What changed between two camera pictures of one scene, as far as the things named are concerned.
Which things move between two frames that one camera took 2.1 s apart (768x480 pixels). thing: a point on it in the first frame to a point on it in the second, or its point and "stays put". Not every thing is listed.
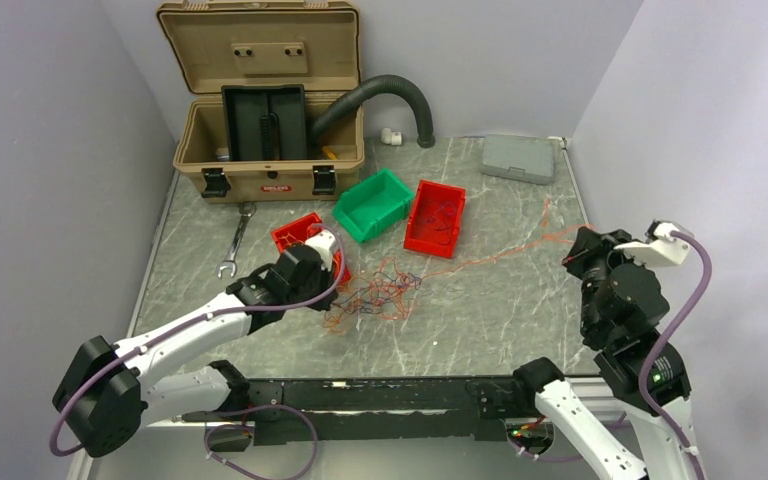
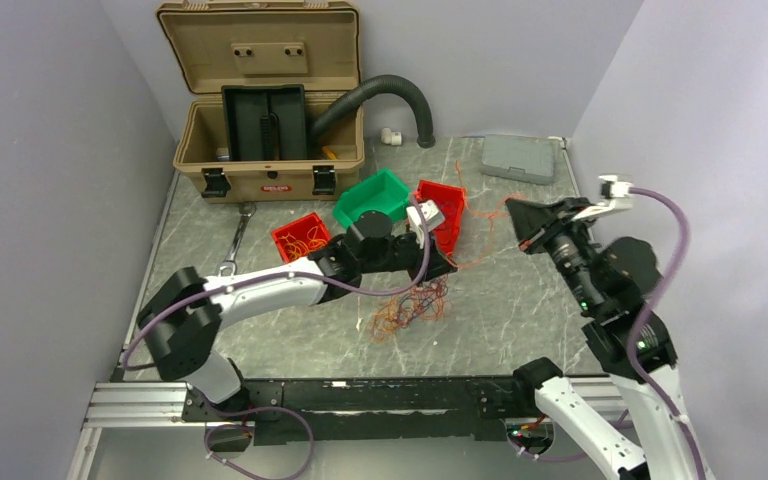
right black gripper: (590, 243) to (530, 221)
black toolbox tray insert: (265, 122) stays put
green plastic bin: (374, 204) stays put
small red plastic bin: (299, 231) stays put
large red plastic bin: (434, 219) stays put
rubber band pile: (382, 291) to (425, 298)
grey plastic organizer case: (522, 159) stays put
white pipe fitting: (389, 137) stays put
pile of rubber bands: (369, 288) to (421, 299)
